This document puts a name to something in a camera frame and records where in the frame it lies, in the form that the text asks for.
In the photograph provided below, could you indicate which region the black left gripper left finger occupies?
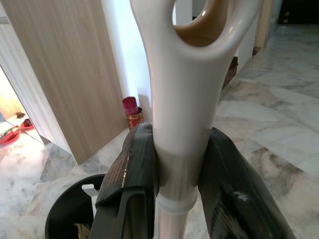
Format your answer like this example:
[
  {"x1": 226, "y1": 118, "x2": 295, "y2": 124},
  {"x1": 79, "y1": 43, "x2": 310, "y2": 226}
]
[{"x1": 89, "y1": 121, "x2": 160, "y2": 239}]

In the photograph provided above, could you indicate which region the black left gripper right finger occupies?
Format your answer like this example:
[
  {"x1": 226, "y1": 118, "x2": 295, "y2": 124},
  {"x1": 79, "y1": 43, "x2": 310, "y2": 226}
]
[{"x1": 196, "y1": 126, "x2": 297, "y2": 239}]

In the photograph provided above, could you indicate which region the red and gold container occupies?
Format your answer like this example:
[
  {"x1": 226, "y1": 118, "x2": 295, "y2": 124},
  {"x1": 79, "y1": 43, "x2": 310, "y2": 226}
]
[{"x1": 122, "y1": 96, "x2": 143, "y2": 129}]

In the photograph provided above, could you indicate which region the brown cardboard piece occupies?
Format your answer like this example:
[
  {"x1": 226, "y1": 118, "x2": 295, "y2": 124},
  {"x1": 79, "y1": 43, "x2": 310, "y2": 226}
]
[{"x1": 73, "y1": 223, "x2": 92, "y2": 239}]

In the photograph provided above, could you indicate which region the black plastic bucket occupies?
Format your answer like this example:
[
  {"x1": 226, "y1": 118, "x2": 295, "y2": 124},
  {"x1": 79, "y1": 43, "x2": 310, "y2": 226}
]
[{"x1": 44, "y1": 173, "x2": 108, "y2": 239}]

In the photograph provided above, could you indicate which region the red plate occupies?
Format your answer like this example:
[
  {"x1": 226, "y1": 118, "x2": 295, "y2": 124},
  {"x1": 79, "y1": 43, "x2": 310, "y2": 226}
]
[
  {"x1": 20, "y1": 118, "x2": 34, "y2": 130},
  {"x1": 0, "y1": 125, "x2": 20, "y2": 145}
]

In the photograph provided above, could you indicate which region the light wooden cabinet panel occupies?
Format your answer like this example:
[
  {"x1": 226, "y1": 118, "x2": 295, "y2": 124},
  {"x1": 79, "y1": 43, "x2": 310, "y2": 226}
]
[{"x1": 1, "y1": 0, "x2": 125, "y2": 166}]

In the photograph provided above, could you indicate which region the dark brown wooden cabinet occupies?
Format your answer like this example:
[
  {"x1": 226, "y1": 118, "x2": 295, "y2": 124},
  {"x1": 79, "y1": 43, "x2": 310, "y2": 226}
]
[{"x1": 223, "y1": 56, "x2": 240, "y2": 89}]

